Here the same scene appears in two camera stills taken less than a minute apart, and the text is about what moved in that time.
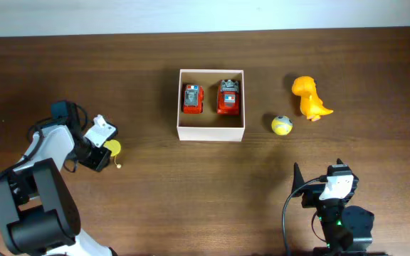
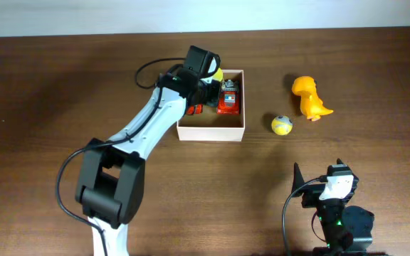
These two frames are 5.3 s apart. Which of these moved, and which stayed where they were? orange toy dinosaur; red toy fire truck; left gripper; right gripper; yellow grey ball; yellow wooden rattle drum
Moved: left gripper; yellow wooden rattle drum
Stayed: red toy fire truck; right gripper; yellow grey ball; orange toy dinosaur
